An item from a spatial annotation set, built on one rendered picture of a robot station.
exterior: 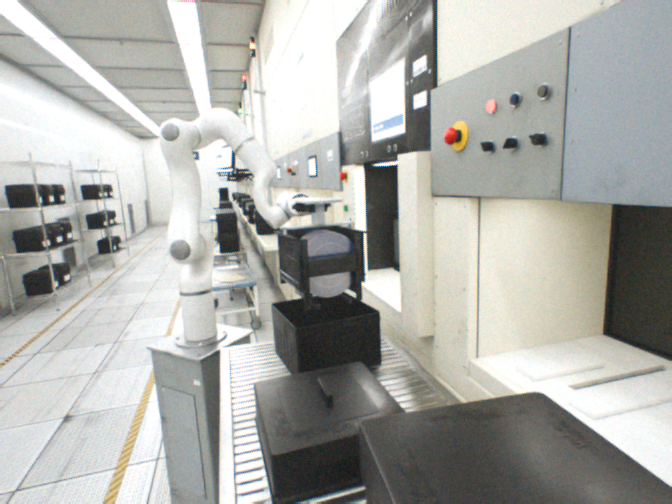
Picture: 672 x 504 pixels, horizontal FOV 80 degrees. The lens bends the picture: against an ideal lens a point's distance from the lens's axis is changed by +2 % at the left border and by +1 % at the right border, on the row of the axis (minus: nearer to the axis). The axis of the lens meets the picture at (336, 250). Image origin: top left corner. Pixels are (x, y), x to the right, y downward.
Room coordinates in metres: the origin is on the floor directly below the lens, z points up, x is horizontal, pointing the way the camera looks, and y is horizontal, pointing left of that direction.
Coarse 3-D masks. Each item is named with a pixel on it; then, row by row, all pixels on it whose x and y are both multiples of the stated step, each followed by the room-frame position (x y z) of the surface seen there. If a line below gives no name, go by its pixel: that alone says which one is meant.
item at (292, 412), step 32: (256, 384) 0.89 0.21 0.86; (288, 384) 0.88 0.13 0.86; (320, 384) 0.82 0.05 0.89; (352, 384) 0.87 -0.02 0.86; (256, 416) 0.87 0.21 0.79; (288, 416) 0.75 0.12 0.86; (320, 416) 0.75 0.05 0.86; (352, 416) 0.74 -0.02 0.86; (288, 448) 0.65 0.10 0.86; (320, 448) 0.66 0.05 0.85; (352, 448) 0.68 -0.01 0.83; (288, 480) 0.64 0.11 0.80; (320, 480) 0.66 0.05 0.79; (352, 480) 0.68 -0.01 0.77
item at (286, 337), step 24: (288, 312) 1.33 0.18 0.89; (312, 312) 1.36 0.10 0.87; (336, 312) 1.40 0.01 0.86; (360, 312) 1.29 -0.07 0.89; (288, 336) 1.13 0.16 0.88; (312, 336) 1.07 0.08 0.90; (336, 336) 1.10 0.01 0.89; (360, 336) 1.13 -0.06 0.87; (288, 360) 1.15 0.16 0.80; (312, 360) 1.07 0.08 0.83; (336, 360) 1.10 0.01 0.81; (360, 360) 1.13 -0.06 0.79
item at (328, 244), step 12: (312, 240) 1.14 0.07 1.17; (324, 240) 1.16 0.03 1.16; (336, 240) 1.17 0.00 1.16; (348, 240) 1.19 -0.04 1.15; (312, 252) 1.14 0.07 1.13; (324, 252) 1.16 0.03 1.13; (336, 252) 1.17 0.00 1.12; (348, 252) 1.19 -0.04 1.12; (324, 276) 1.16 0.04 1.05; (336, 276) 1.17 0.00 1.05; (348, 276) 1.19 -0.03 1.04; (312, 288) 1.14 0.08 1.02; (324, 288) 1.16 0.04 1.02; (336, 288) 1.17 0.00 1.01
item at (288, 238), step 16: (320, 208) 1.22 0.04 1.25; (320, 224) 1.22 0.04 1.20; (336, 224) 1.25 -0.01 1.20; (352, 224) 1.27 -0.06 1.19; (288, 240) 1.18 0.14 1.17; (304, 240) 1.11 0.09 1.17; (352, 240) 1.25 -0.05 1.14; (288, 256) 1.18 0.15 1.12; (304, 256) 1.11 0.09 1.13; (336, 256) 1.15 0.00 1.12; (352, 256) 1.17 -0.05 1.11; (288, 272) 1.19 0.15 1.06; (304, 272) 1.11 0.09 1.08; (320, 272) 1.13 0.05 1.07; (336, 272) 1.15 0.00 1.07; (304, 288) 1.11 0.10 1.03; (352, 288) 1.19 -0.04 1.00; (304, 304) 1.11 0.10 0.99
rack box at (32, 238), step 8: (16, 232) 4.46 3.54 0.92; (24, 232) 4.47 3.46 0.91; (32, 232) 4.48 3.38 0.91; (40, 232) 4.55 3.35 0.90; (48, 232) 4.71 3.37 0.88; (16, 240) 4.45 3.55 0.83; (24, 240) 4.47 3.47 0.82; (32, 240) 4.48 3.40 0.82; (40, 240) 4.52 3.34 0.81; (48, 240) 4.68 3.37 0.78; (16, 248) 4.46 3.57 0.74; (24, 248) 4.47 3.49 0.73; (32, 248) 4.48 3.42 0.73; (40, 248) 4.50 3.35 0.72
